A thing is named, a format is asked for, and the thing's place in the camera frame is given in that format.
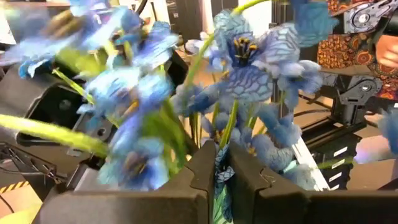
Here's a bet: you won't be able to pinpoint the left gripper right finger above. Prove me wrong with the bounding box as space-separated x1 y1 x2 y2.
228 142 398 224

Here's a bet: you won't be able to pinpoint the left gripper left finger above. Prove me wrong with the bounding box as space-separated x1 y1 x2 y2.
32 140 218 224

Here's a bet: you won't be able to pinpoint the large blue flower bunch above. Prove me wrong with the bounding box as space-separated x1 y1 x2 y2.
0 0 398 224

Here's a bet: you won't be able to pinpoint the yellow black hazard tape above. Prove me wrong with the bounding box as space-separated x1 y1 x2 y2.
0 181 31 194

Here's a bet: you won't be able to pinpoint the person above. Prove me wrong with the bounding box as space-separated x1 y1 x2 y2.
317 0 398 102

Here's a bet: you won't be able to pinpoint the person's hand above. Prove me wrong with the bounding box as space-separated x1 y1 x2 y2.
375 34 398 68

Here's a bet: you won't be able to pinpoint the silver frame rail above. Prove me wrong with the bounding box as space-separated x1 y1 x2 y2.
291 136 331 191

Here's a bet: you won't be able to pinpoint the black post white labels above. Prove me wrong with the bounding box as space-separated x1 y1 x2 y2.
306 132 363 191

